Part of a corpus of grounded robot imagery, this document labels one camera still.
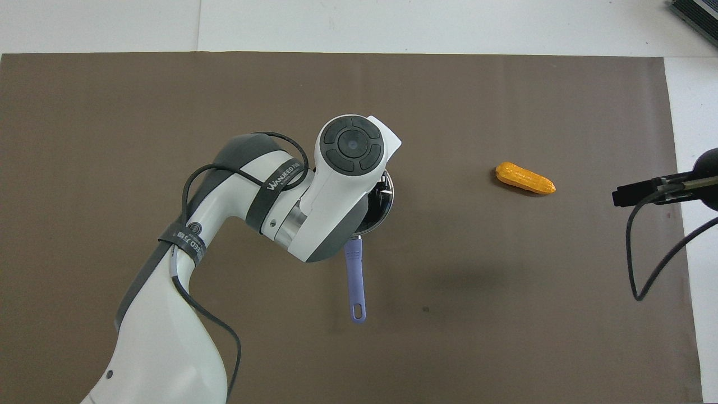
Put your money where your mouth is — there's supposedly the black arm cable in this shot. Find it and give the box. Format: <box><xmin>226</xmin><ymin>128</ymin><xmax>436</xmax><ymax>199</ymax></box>
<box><xmin>168</xmin><ymin>132</ymin><xmax>309</xmax><ymax>404</ymax></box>
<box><xmin>626</xmin><ymin>190</ymin><xmax>718</xmax><ymax>302</ymax></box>

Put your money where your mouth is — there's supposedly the glass lid with blue knob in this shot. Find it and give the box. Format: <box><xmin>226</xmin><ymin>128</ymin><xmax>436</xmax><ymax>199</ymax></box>
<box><xmin>357</xmin><ymin>171</ymin><xmax>395</xmax><ymax>235</ymax></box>

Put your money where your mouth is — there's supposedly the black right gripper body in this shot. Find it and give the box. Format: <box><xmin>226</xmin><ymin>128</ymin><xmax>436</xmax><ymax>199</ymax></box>
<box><xmin>693</xmin><ymin>148</ymin><xmax>718</xmax><ymax>213</ymax></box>

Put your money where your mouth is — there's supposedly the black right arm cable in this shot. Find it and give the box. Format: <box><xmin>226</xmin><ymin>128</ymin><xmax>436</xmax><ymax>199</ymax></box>
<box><xmin>626</xmin><ymin>190</ymin><xmax>718</xmax><ymax>302</ymax></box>

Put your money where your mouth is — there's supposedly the black ribbed device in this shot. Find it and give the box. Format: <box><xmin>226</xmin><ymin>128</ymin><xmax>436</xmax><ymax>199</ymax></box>
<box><xmin>669</xmin><ymin>0</ymin><xmax>718</xmax><ymax>47</ymax></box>

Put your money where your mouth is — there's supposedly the brown table mat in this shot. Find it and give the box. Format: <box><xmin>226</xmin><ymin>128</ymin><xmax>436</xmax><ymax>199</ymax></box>
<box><xmin>0</xmin><ymin>52</ymin><xmax>703</xmax><ymax>404</ymax></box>

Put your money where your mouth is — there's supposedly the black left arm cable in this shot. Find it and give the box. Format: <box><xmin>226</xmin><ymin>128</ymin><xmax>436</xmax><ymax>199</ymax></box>
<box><xmin>168</xmin><ymin>132</ymin><xmax>309</xmax><ymax>404</ymax></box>

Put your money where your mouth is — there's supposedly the yellow toy corn cob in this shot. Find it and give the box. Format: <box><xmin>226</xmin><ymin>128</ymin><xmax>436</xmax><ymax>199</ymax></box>
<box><xmin>495</xmin><ymin>162</ymin><xmax>556</xmax><ymax>195</ymax></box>

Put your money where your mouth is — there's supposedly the blue saucepan with handle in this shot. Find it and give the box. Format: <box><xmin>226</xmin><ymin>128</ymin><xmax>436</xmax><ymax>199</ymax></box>
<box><xmin>343</xmin><ymin>171</ymin><xmax>395</xmax><ymax>324</ymax></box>

